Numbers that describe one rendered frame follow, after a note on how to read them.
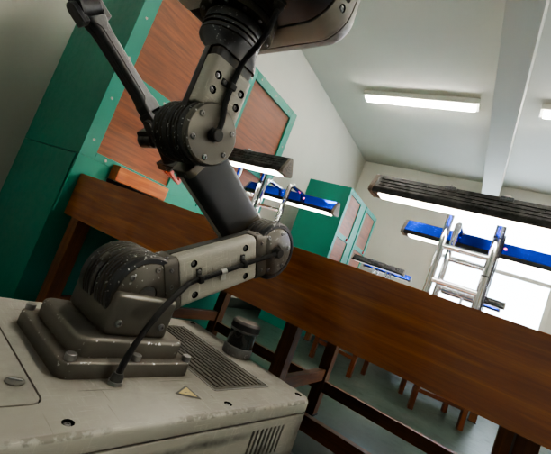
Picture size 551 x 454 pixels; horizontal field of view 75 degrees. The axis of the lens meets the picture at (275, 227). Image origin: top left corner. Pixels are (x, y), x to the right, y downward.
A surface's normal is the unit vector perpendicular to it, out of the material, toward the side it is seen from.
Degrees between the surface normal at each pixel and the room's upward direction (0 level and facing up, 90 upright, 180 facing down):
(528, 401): 90
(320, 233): 90
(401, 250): 90
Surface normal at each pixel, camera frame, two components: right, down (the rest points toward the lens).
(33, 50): 0.82, 0.26
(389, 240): -0.45, -0.25
